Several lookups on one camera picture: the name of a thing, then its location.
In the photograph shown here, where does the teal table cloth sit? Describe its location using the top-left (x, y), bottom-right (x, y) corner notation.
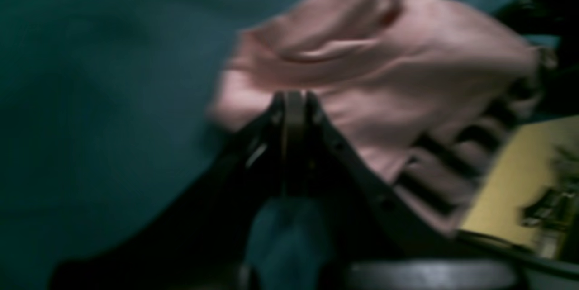
top-left (0, 0), bottom-right (561, 290)

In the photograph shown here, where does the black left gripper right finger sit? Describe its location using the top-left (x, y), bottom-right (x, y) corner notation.
top-left (304, 91), bottom-right (521, 290)

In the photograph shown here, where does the pink T-shirt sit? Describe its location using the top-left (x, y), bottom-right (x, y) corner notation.
top-left (209, 0), bottom-right (556, 236)

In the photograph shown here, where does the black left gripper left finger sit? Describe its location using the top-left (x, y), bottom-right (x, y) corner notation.
top-left (50, 92), bottom-right (297, 290)

